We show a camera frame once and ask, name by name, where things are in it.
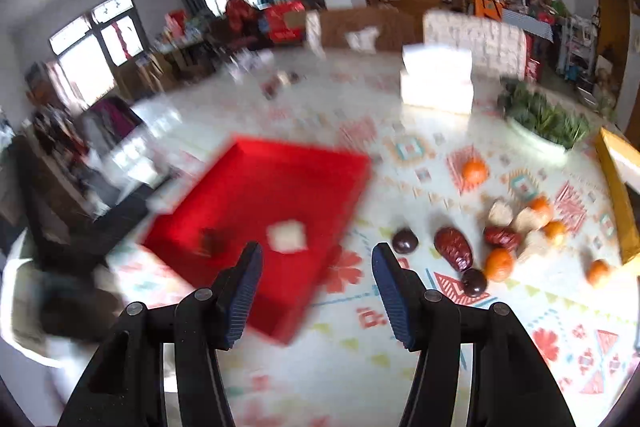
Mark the green plant in white bowl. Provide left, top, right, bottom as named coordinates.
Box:
left=500, top=79, right=591, bottom=152

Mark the cluttered side table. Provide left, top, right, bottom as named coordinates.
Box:
left=150, top=12, right=261, bottom=72

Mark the white tissue box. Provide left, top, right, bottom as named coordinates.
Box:
left=402, top=46, right=473, bottom=80
left=400, top=72, right=474, bottom=115

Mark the white snack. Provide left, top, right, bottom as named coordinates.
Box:
left=511, top=206, right=543, bottom=234
left=487, top=199, right=515, bottom=228
left=266, top=219, right=308, bottom=253
left=517, top=231, right=551, bottom=262

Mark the metal wire rack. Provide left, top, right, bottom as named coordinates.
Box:
left=555, top=14, right=601, bottom=82

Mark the wooden door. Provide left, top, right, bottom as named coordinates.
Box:
left=595, top=0, right=633, bottom=72

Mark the dark brown chestnut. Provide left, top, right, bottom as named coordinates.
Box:
left=392, top=228, right=420, bottom=255
left=460, top=268, right=489, bottom=297

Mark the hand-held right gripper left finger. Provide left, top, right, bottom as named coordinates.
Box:
left=57, top=241, right=264, bottom=427

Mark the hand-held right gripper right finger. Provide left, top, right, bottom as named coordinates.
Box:
left=371, top=243, right=578, bottom=427

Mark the red gift box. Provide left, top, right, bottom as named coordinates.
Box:
left=260, top=2, right=307, bottom=44

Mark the dark red date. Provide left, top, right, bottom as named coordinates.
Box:
left=433, top=227, right=474, bottom=273
left=199, top=227, right=228, bottom=257
left=483, top=225, right=522, bottom=252

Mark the red cardboard tray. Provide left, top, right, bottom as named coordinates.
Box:
left=140, top=136, right=373, bottom=347

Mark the dark framed window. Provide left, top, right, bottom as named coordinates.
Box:
left=50, top=0, right=148, bottom=105

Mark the yellow box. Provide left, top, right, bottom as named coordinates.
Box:
left=595, top=127, right=640, bottom=265

